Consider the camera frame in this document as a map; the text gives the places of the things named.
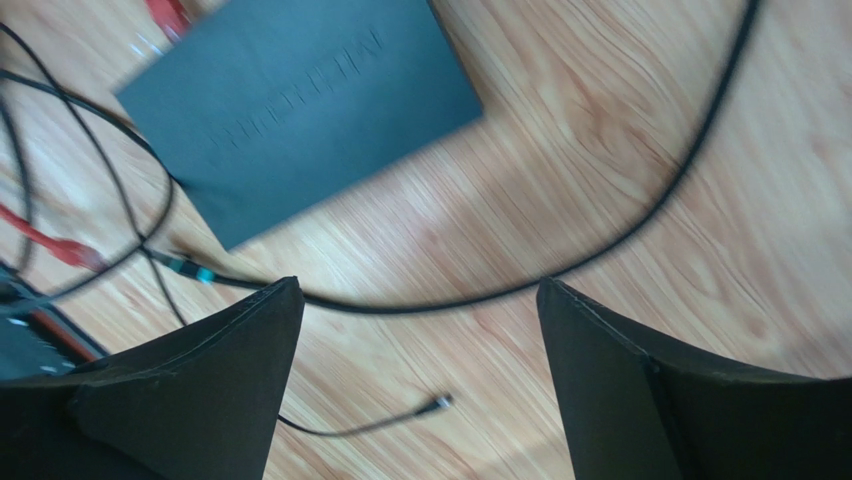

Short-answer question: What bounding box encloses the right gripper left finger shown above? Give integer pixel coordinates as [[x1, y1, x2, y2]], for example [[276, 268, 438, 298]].
[[1, 277, 304, 479]]

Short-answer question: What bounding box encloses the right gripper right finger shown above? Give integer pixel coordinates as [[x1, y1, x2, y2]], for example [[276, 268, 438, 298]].
[[536, 279, 851, 479]]

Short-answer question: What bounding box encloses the black ethernet cable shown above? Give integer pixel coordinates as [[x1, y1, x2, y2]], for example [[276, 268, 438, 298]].
[[142, 0, 763, 317]]

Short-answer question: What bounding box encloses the thin black adapter cable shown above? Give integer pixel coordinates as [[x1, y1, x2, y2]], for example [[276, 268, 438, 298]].
[[276, 392, 455, 439]]

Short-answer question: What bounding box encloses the black network switch box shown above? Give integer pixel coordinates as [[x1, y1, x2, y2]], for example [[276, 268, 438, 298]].
[[117, 0, 483, 250]]

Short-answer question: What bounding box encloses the black power adapter brick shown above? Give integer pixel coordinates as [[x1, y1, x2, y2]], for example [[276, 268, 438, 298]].
[[1, 305, 110, 390]]

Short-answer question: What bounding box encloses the black power cord with plug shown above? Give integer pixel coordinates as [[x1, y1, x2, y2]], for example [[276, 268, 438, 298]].
[[0, 23, 191, 329]]

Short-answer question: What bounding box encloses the red ethernet cable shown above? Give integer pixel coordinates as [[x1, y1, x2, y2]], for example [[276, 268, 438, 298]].
[[0, 0, 194, 364]]

